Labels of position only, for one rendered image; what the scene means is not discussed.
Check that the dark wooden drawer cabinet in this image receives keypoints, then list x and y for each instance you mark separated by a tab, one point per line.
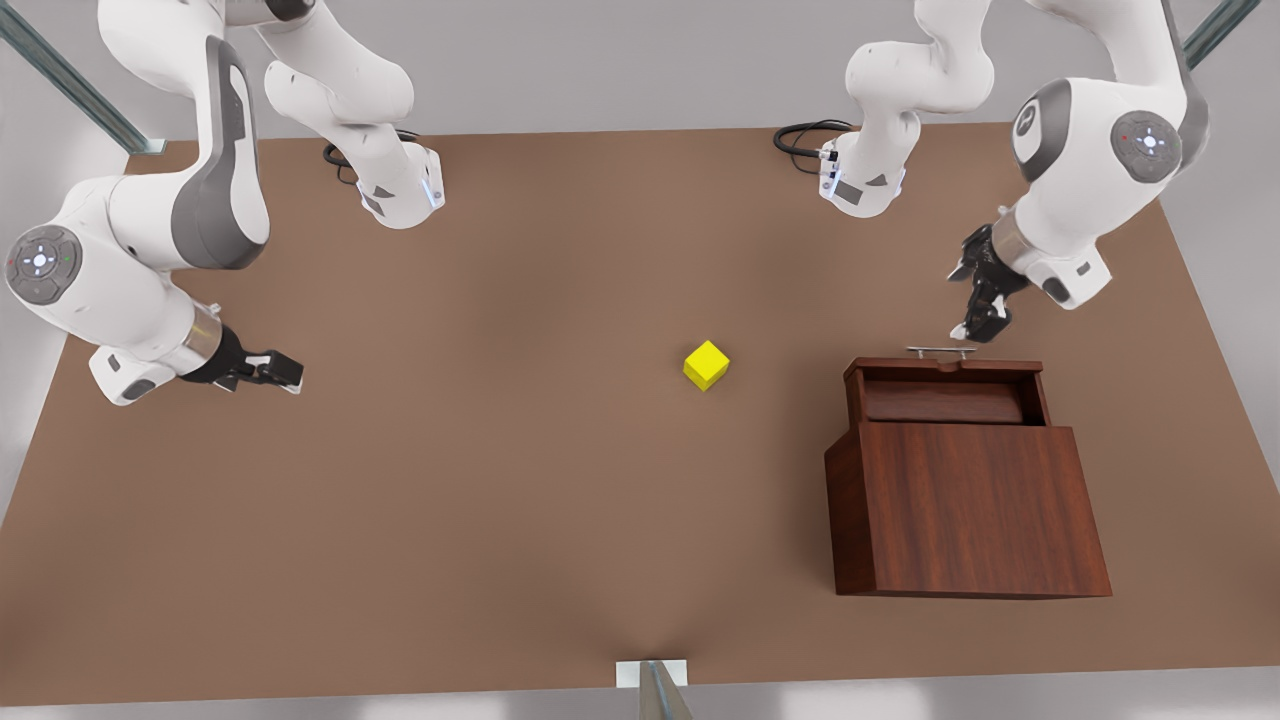
975	510

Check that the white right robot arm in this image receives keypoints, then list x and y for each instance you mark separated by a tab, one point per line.
120	230

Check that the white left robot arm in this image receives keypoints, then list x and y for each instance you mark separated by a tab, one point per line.
1090	170

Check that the yellow square cube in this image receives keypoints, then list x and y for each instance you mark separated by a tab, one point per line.
706	366

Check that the silver frame post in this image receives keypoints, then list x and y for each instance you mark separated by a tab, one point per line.
655	690
70	80
1218	28

